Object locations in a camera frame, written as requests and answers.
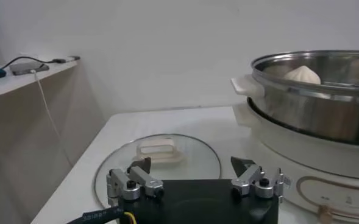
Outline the white side desk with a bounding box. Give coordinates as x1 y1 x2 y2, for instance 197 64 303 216
0 57 80 100

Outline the black USB adapter cable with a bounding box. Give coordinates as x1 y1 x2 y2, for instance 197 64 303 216
1 55 81 70

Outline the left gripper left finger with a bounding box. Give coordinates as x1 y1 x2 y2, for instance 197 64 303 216
105 156 165 208

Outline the white electric cooker base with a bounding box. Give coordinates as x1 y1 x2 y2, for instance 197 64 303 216
232 102 359 224

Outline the black smartphone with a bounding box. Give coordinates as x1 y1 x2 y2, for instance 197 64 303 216
9 61 51 76

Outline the white steamed baozi bun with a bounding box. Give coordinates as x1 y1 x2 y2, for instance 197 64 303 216
283 65 322 85

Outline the white phone charging cable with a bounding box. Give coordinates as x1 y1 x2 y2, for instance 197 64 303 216
29 69 75 168

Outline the perforated steel steamer basket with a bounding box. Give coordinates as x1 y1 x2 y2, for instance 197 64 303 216
230 50 359 147

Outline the round glass pot lid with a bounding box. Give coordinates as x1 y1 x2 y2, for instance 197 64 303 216
93 133 222 211

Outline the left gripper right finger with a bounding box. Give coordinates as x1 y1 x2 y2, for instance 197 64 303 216
230 156 291 200

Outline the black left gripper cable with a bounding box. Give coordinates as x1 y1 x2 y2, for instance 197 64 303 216
66 206 125 224

